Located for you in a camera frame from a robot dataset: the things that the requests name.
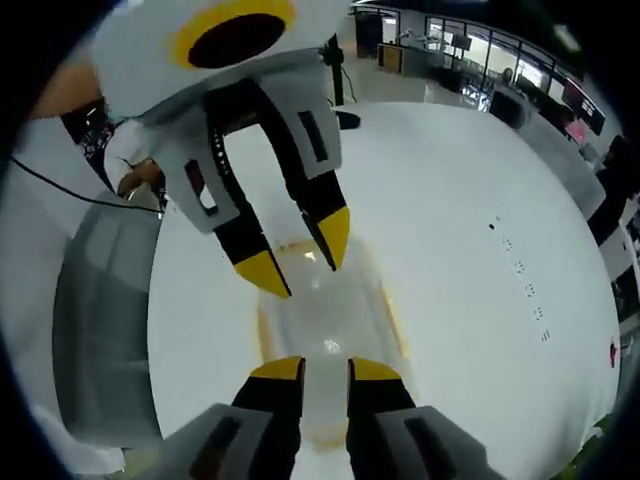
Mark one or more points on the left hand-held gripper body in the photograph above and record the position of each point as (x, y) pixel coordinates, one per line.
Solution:
(140, 50)

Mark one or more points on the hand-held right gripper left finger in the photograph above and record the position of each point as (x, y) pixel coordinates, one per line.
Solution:
(260, 400)

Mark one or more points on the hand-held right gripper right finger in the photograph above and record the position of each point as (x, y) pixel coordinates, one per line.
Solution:
(385, 400)

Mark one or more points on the clear plastic food container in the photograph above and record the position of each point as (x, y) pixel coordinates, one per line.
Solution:
(340, 320)

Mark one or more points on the black stand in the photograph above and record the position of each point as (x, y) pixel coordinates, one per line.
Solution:
(336, 75)

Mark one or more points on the wooden cabinet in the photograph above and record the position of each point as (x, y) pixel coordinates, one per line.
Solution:
(391, 59)

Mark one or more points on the dark office chair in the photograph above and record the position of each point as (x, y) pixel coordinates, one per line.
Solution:
(510, 107)

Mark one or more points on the small red object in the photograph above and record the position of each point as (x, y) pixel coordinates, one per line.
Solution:
(613, 350)

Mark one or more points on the black monitor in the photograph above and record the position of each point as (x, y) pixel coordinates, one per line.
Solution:
(582, 102)

